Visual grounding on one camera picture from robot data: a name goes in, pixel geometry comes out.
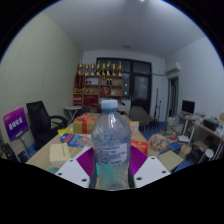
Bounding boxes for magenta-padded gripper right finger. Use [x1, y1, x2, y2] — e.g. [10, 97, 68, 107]
[128, 145, 172, 188]

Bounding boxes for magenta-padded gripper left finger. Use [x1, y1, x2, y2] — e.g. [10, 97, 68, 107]
[54, 147, 98, 189]

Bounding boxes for clear plastic water bottle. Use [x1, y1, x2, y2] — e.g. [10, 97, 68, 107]
[90, 99, 132, 191]

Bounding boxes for orange red book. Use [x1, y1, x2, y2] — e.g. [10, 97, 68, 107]
[130, 139, 150, 156]

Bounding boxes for blue printed book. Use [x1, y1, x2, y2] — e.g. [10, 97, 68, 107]
[60, 132, 84, 148]

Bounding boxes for small yellow envelope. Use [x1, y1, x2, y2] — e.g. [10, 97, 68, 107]
[49, 142, 72, 164]

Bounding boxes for pink flowers in white pot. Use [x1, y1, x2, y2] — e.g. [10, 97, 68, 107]
[148, 133, 170, 153]

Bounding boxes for small light wooden side table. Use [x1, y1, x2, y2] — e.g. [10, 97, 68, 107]
[157, 149, 185, 172]

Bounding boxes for upright wooden card stand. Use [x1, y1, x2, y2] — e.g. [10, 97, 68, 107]
[129, 120, 140, 139]

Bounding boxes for yellow gift box red ribbon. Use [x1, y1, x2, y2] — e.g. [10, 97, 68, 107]
[73, 113, 97, 135]

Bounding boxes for grey armchair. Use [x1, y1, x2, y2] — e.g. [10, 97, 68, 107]
[129, 105, 152, 129]

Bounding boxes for small round white table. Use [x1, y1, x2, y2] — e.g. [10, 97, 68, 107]
[63, 105, 83, 124]

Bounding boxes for black office chair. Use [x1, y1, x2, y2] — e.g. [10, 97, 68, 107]
[26, 100, 69, 150]

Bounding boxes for white round stool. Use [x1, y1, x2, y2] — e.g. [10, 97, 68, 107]
[203, 148, 216, 161]

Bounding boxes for black computer monitor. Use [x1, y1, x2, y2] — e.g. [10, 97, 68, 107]
[181, 99, 196, 116]

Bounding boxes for wooden shelf unit with trophies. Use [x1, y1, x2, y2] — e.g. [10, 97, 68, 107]
[73, 60, 124, 107]

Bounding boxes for long wooden side desk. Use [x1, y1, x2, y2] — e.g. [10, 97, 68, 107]
[178, 113, 224, 161]

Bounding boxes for purple sign board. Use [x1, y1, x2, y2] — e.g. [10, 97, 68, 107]
[2, 106, 30, 142]

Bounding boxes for white air conditioner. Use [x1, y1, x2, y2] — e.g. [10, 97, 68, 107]
[165, 61, 182, 76]

